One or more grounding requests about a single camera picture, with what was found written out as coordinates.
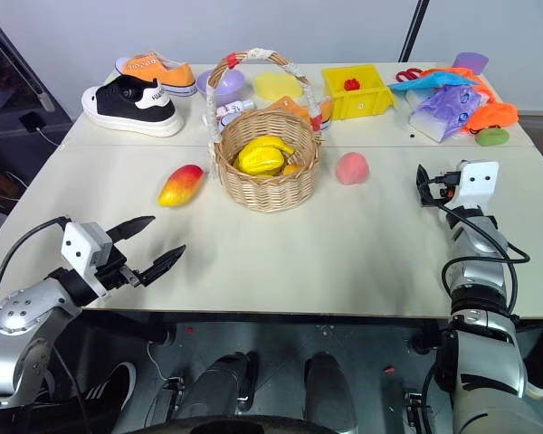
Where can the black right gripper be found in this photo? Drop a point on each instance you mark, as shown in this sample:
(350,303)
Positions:
(439,194)

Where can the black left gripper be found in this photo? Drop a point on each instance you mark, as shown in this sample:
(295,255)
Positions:
(115,271)

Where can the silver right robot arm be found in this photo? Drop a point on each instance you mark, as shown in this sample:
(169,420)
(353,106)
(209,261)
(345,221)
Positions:
(484,361)

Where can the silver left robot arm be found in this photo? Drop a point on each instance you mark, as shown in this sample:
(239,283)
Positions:
(13,312)

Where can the green oval object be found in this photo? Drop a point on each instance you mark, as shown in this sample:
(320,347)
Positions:
(493,137)

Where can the red yellow mango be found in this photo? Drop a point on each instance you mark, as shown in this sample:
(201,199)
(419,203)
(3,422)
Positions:
(181,185)

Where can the pink peach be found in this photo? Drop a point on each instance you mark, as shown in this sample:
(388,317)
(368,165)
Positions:
(352,168)

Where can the purple printed plastic bag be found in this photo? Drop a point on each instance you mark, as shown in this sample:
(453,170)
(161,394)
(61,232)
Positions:
(452,106)

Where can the blue plastic bag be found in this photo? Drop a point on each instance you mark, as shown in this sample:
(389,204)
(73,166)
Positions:
(427,82)

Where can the yellow plastic bin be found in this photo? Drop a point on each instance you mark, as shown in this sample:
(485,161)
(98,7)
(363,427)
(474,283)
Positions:
(359,106)

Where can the red toy block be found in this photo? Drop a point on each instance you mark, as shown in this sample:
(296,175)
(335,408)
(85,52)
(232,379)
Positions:
(351,84)

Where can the purple plastic cup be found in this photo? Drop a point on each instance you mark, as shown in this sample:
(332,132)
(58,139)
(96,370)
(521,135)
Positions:
(473,62)

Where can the black white sneaker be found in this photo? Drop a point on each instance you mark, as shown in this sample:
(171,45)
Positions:
(126,110)

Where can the black slanted pole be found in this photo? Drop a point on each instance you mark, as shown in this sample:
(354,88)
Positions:
(412,36)

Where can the yellow bell pepper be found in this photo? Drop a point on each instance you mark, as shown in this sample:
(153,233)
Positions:
(258,160)

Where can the yellow banana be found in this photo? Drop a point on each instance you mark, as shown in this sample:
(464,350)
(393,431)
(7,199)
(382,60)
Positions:
(278,144)

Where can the black striped shoe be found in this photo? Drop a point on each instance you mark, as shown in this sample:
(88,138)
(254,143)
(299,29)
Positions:
(108,398)

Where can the dark rounded robot leg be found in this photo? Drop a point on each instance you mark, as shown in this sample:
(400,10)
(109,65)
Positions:
(328,389)
(219,389)

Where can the small white bottle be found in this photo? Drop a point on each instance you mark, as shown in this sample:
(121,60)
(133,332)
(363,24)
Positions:
(235,108)

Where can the yellow round sponge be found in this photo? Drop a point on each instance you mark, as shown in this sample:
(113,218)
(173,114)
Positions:
(278,85)

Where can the black phone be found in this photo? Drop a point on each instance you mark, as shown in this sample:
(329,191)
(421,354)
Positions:
(31,122)

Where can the purple plastic bowl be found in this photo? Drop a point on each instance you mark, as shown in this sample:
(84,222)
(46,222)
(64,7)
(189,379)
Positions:
(228,81)

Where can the dark monitor with stand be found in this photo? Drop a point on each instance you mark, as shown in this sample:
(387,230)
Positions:
(4,68)

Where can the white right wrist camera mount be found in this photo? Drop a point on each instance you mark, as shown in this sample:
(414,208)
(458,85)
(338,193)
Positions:
(477,181)

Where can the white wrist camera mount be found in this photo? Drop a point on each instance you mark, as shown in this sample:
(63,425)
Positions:
(78,246)
(477,181)

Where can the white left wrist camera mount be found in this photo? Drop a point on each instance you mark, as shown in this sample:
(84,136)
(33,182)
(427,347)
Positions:
(78,246)

